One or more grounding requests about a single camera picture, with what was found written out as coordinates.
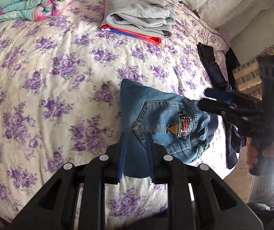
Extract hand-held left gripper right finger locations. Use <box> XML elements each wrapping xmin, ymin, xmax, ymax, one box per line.
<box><xmin>147</xmin><ymin>133</ymin><xmax>264</xmax><ymax>230</ymax></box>

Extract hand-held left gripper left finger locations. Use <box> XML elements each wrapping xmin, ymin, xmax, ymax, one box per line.
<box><xmin>8</xmin><ymin>134</ymin><xmax>128</xmax><ymax>230</ymax></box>

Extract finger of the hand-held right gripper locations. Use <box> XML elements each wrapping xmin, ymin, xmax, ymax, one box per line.
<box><xmin>204</xmin><ymin>88</ymin><xmax>262</xmax><ymax>108</ymax></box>
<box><xmin>198</xmin><ymin>98</ymin><xmax>263</xmax><ymax>135</ymax></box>

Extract blue denim pants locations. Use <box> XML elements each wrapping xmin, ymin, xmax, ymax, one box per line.
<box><xmin>120</xmin><ymin>79</ymin><xmax>224</xmax><ymax>179</ymax></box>

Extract dark navy pants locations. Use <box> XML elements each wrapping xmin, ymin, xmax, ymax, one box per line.
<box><xmin>198</xmin><ymin>42</ymin><xmax>243</xmax><ymax>169</ymax></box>

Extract person's right hand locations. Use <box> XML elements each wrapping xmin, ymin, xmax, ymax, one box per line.
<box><xmin>246</xmin><ymin>138</ymin><xmax>274</xmax><ymax>173</ymax></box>

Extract folded red garment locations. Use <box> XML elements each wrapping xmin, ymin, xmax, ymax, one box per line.
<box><xmin>100</xmin><ymin>24</ymin><xmax>163</xmax><ymax>45</ymax></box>

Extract purple floral bedspread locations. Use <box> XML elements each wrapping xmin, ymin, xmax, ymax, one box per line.
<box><xmin>0</xmin><ymin>0</ymin><xmax>231</xmax><ymax>230</ymax></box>

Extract folded grey sweatpants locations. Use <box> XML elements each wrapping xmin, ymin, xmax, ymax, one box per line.
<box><xmin>103</xmin><ymin>0</ymin><xmax>176</xmax><ymax>39</ymax></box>

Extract black bed frame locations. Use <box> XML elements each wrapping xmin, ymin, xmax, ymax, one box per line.
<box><xmin>224</xmin><ymin>48</ymin><xmax>241</xmax><ymax>89</ymax></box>

